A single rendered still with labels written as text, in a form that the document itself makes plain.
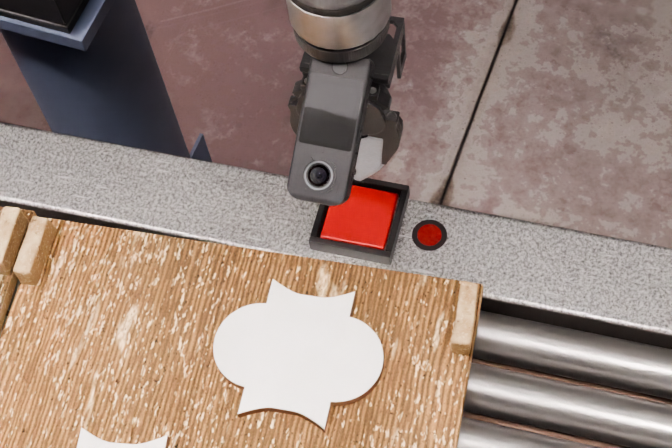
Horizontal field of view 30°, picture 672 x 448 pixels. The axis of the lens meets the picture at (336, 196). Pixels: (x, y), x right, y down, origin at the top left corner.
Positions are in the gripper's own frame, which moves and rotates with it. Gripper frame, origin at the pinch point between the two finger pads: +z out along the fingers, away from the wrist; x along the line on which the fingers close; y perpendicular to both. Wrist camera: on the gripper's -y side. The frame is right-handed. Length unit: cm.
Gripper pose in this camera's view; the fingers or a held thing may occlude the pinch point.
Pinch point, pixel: (352, 176)
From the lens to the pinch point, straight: 107.8
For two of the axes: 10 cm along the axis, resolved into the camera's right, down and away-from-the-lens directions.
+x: -9.7, -1.6, 1.9
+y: 2.3, -8.5, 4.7
